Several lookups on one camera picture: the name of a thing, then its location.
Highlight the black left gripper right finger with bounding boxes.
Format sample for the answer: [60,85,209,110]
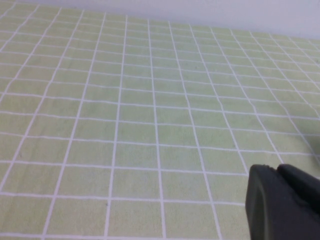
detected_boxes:
[261,163,320,240]

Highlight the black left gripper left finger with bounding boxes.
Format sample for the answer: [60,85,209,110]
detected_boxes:
[244,163,279,240]

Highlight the green white grid tablecloth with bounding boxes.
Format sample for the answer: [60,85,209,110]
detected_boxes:
[0,1,320,240]

